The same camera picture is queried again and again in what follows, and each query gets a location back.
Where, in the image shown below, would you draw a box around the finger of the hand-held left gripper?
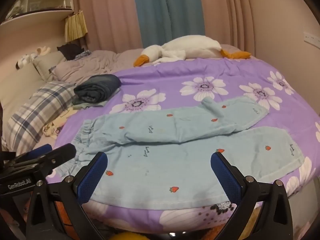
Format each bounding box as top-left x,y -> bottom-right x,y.
14,144 -> 53,161
15,144 -> 77,168

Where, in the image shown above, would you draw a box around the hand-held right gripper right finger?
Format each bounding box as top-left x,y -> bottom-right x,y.
210,151 -> 293,240

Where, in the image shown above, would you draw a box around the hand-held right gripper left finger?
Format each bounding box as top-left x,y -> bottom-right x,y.
26,151 -> 108,240

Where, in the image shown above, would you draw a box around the light blue strawberry print pants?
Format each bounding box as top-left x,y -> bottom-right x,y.
54,95 -> 305,210

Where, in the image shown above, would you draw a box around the cartoon printed cloth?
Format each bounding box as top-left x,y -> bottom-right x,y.
42,105 -> 75,138

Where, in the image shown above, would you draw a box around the plaid pillow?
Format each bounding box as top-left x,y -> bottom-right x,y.
5,81 -> 78,148

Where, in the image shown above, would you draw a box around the orange and yellow fleece garment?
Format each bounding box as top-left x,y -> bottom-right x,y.
22,197 -> 263,240

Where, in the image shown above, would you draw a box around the dark folded jeans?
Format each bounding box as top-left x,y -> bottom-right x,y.
74,74 -> 122,103

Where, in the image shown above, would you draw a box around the grey pillow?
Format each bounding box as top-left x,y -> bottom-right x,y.
34,51 -> 67,80

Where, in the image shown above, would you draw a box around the white and blue plush toy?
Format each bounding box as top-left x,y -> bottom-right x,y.
15,54 -> 35,68

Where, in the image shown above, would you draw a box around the beige duvet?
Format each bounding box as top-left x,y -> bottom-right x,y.
51,44 -> 240,83

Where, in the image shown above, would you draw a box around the blue patterned cloth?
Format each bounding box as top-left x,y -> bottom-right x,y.
75,50 -> 92,60

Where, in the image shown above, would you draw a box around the black cloth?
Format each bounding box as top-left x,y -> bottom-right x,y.
57,43 -> 84,60

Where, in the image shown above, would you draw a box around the purple floral blanket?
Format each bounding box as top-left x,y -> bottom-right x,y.
46,57 -> 320,233

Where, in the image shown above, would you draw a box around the beige bed headboard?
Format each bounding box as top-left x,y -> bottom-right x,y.
0,14 -> 75,140

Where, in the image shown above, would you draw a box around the white curved shelf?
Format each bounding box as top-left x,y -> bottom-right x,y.
0,9 -> 75,26

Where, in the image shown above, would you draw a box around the white goose plush toy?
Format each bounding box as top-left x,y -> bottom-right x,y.
133,35 -> 252,67

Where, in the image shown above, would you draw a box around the pink curtain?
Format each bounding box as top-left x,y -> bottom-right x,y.
72,0 -> 143,53
197,0 -> 260,55

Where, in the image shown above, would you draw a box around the blue curtain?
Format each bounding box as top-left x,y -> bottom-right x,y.
131,0 -> 207,49

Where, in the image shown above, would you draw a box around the white wall socket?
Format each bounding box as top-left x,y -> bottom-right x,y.
303,31 -> 320,44

